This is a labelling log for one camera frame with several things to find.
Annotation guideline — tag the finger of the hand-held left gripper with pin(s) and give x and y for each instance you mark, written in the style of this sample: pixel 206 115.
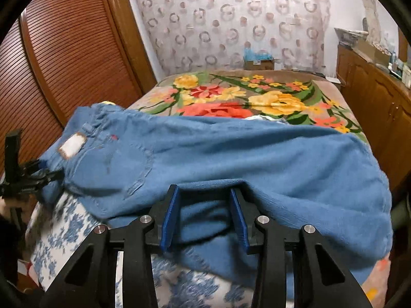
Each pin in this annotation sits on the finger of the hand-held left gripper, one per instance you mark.
pixel 45 176

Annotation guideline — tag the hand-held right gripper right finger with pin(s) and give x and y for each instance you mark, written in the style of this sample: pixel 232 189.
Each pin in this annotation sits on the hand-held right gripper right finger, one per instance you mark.
pixel 239 218

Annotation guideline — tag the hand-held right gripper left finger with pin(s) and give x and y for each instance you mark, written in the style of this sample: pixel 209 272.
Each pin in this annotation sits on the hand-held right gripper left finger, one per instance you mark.
pixel 170 218

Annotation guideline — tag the blue denim pants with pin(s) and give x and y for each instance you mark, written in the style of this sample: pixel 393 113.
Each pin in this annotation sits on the blue denim pants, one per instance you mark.
pixel 224 147

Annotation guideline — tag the blue floral white sheet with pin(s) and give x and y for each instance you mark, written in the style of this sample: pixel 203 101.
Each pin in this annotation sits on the blue floral white sheet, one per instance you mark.
pixel 192 288

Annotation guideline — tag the yellow cloth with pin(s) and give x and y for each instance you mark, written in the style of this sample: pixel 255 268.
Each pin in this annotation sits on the yellow cloth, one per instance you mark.
pixel 107 103

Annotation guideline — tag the small white cloth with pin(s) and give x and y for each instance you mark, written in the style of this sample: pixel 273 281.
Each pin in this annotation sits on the small white cloth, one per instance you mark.
pixel 263 119

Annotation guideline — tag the wooden louvred wardrobe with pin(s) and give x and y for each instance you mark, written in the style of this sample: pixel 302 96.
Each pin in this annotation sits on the wooden louvred wardrobe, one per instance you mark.
pixel 64 54

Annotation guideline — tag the floral plush blanket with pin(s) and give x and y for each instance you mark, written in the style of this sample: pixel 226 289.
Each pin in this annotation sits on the floral plush blanket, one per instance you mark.
pixel 224 96

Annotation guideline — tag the cardboard box with blue items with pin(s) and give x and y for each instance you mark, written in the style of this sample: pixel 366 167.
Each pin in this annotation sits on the cardboard box with blue items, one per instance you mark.
pixel 258 61

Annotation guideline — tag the wooden sideboard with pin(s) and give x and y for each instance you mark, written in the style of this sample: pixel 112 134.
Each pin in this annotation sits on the wooden sideboard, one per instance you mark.
pixel 375 102

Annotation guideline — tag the flat cardboard box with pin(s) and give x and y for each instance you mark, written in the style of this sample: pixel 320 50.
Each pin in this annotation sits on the flat cardboard box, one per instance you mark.
pixel 372 53

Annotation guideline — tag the patterned tray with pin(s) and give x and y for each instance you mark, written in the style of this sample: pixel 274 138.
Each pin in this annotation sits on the patterned tray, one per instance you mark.
pixel 350 37

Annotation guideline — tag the row of small containers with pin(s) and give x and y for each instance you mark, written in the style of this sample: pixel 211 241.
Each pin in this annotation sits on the row of small containers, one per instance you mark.
pixel 399 69

